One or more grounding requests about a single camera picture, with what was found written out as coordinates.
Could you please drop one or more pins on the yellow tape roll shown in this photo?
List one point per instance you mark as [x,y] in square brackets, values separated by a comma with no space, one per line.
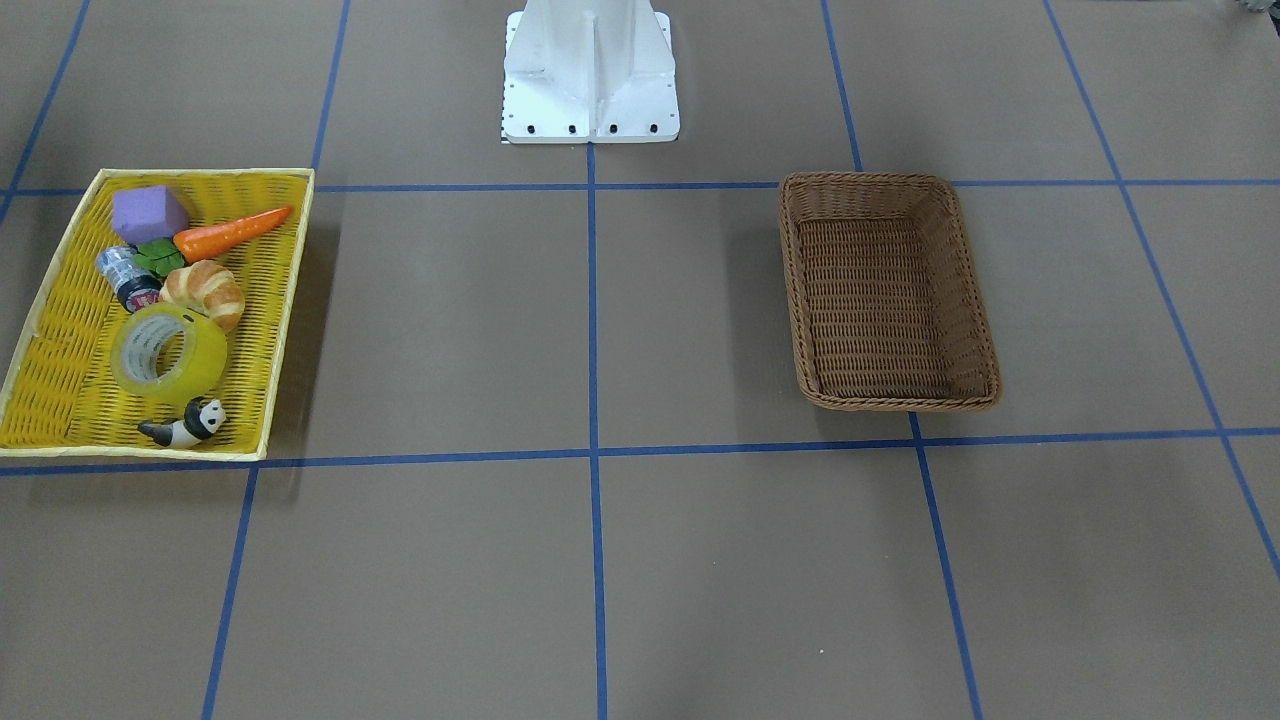
[168,353]

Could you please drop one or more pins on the brown wicker basket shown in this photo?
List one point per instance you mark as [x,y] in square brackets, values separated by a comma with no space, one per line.
[883,295]

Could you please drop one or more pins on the yellow woven basket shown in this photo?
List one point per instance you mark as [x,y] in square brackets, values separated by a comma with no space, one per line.
[60,398]

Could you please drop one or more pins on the toy croissant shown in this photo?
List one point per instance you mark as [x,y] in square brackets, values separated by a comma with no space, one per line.
[208,288]

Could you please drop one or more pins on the panda figurine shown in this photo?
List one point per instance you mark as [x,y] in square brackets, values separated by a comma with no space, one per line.
[201,420]

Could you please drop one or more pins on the orange toy carrot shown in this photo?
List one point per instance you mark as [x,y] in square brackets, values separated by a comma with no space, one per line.
[166,255]

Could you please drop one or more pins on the purple foam cube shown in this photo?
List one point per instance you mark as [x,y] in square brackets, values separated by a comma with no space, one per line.
[146,214]

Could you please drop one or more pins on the small black-capped bottle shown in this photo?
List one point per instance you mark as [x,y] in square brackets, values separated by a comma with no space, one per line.
[132,286]

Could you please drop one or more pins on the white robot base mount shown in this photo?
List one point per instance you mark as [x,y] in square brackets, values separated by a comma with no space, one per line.
[589,72]

